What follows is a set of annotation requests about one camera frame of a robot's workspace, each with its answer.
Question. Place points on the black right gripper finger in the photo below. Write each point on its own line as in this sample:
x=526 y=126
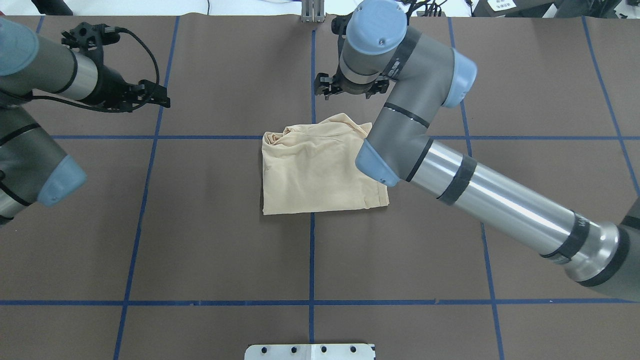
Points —
x=379 y=86
x=323 y=85

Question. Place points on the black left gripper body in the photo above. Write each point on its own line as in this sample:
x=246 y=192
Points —
x=111 y=85

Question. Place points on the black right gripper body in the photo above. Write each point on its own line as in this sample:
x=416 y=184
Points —
x=325 y=84

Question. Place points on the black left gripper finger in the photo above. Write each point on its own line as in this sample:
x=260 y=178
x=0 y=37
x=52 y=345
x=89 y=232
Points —
x=149 y=90
x=162 y=102

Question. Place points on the beige long sleeve shirt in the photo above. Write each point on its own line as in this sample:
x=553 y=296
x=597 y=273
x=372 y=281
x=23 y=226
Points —
x=310 y=168

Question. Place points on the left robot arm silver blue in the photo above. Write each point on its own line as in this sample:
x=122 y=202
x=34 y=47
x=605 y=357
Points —
x=35 y=169

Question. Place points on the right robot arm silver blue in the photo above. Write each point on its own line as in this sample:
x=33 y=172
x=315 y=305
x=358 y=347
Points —
x=379 y=51

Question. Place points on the black box with label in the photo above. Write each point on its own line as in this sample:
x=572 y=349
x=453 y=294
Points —
x=504 y=8

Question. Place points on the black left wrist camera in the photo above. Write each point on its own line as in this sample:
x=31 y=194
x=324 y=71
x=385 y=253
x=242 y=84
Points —
x=90 y=40

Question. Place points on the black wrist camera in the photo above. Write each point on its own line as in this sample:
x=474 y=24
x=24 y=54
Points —
x=90 y=40
x=338 y=28

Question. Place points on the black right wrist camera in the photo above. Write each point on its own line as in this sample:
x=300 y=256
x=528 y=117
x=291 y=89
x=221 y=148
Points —
x=338 y=28

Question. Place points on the aluminium frame post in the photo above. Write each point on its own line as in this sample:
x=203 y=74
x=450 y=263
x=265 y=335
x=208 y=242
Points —
x=313 y=11

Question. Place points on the white central pedestal column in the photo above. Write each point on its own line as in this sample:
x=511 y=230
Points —
x=322 y=351

